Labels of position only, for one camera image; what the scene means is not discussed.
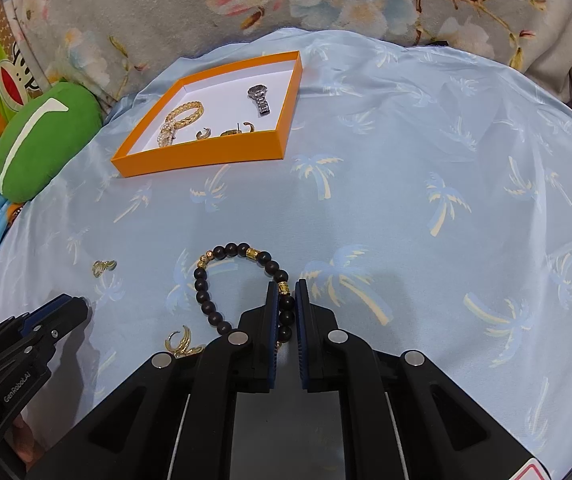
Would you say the silver ring with stone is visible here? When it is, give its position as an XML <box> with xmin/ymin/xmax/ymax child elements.
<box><xmin>90</xmin><ymin>259</ymin><xmax>118</xmax><ymax>279</ymax></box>

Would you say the black bead bracelet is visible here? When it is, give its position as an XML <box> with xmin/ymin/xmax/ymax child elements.
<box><xmin>192</xmin><ymin>242</ymin><xmax>298</xmax><ymax>351</ymax></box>

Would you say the light blue palm cloth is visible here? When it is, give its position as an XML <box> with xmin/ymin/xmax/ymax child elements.
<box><xmin>0</xmin><ymin>29</ymin><xmax>572</xmax><ymax>479</ymax></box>

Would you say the gold huggie earring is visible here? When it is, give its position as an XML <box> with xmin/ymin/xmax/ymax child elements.
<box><xmin>221</xmin><ymin>122</ymin><xmax>255</xmax><ymax>136</ymax></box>

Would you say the green plush cushion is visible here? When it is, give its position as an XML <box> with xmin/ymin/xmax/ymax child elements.
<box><xmin>0</xmin><ymin>82</ymin><xmax>102</xmax><ymax>204</ymax></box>

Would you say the orange jewelry tray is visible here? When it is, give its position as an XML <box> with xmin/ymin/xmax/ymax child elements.
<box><xmin>111</xmin><ymin>51</ymin><xmax>303</xmax><ymax>177</ymax></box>

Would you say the gold chain bracelet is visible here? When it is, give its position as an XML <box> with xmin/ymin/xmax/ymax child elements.
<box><xmin>157</xmin><ymin>100</ymin><xmax>206</xmax><ymax>149</ymax></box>

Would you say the grey floral blanket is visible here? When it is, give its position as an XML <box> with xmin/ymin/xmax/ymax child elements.
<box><xmin>3</xmin><ymin>0</ymin><xmax>572</xmax><ymax>106</ymax></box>

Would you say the gold hoop earring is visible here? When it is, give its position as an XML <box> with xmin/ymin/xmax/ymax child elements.
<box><xmin>196</xmin><ymin>128</ymin><xmax>211</xmax><ymax>140</ymax></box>

